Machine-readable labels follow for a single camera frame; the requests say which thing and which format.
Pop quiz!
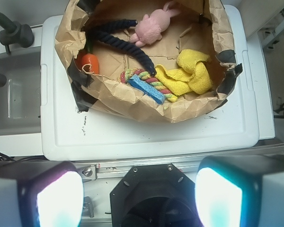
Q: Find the yellow cloth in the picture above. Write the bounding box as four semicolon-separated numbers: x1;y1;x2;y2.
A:
155;49;213;96

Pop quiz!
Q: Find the white plastic bin lid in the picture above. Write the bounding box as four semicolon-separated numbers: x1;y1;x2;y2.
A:
40;5;259;161

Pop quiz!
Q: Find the dark blue rope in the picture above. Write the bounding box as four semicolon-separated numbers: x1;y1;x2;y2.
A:
85;18;156;77

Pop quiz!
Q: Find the brown paper bag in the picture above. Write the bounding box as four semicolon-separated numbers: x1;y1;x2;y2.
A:
55;0;242;123

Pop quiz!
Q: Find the orange carrot toy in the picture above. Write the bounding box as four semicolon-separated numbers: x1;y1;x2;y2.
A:
75;39;99;74

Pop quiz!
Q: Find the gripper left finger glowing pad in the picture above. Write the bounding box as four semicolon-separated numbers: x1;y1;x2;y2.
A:
0;161;84;227

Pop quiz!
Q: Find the clear plastic bin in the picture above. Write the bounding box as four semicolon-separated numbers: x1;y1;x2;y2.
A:
0;51;42;137

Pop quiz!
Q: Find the pink plush bunny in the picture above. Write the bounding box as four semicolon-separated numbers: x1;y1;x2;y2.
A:
129;0;181;47

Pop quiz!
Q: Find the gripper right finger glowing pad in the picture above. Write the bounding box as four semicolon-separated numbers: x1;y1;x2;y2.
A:
195;155;284;227

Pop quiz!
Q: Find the black octagonal mount plate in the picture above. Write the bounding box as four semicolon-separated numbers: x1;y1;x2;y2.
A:
110;165;202;227

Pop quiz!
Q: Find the aluminium extrusion rail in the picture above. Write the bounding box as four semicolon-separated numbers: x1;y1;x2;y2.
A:
73;155;204;182

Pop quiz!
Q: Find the blue sponge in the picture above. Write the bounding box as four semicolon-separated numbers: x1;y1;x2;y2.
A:
128;75;166;105

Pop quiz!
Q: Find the multicolour braided rope toy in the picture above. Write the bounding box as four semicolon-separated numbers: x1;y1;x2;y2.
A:
118;68;178;103

